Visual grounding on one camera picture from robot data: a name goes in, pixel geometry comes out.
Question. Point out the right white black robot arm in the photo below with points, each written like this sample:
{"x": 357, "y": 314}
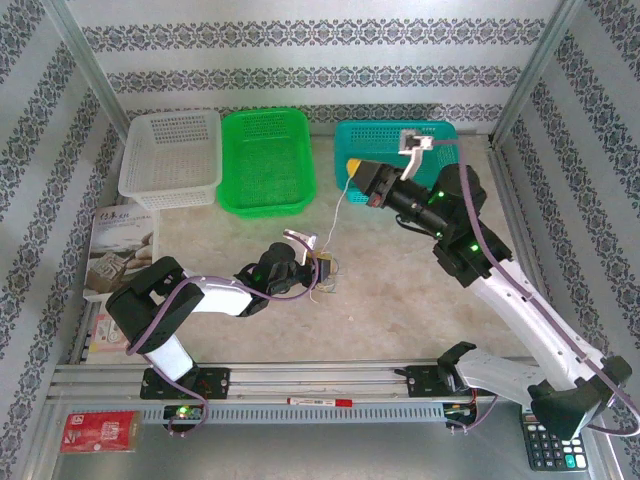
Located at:
{"x": 525, "y": 310}

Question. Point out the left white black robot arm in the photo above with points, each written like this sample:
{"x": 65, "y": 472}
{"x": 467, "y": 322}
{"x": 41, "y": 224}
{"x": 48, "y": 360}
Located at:
{"x": 220, "y": 300}

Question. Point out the teal plastic basket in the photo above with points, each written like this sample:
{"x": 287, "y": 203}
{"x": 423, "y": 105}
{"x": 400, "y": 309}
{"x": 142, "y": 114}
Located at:
{"x": 370, "y": 140}

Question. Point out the green plastic basket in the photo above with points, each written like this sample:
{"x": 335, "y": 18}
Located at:
{"x": 265, "y": 165}

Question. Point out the red white marker pen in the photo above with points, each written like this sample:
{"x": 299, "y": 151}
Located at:
{"x": 320, "y": 401}

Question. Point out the book with stone cover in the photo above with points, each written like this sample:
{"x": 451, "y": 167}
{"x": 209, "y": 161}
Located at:
{"x": 120, "y": 235}

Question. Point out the white plastic basket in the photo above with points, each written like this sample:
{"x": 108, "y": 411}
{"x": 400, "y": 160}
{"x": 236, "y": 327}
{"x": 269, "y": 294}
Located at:
{"x": 150, "y": 150}

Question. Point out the circuit board with green light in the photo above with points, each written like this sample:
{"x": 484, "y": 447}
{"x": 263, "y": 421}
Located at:
{"x": 182, "y": 412}

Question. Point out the pink printed card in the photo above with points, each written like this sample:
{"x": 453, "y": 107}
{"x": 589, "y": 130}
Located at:
{"x": 107, "y": 337}

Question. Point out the red foil packet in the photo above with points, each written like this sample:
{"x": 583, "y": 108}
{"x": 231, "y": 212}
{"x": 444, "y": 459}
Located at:
{"x": 100, "y": 432}

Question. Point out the black desk calculator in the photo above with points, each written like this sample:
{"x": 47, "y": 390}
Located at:
{"x": 545, "y": 450}

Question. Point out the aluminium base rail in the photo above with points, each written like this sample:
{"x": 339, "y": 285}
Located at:
{"x": 310, "y": 375}

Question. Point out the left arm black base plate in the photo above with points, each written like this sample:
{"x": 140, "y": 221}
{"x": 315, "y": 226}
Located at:
{"x": 217, "y": 382}

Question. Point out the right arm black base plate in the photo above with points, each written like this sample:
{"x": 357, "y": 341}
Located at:
{"x": 422, "y": 382}

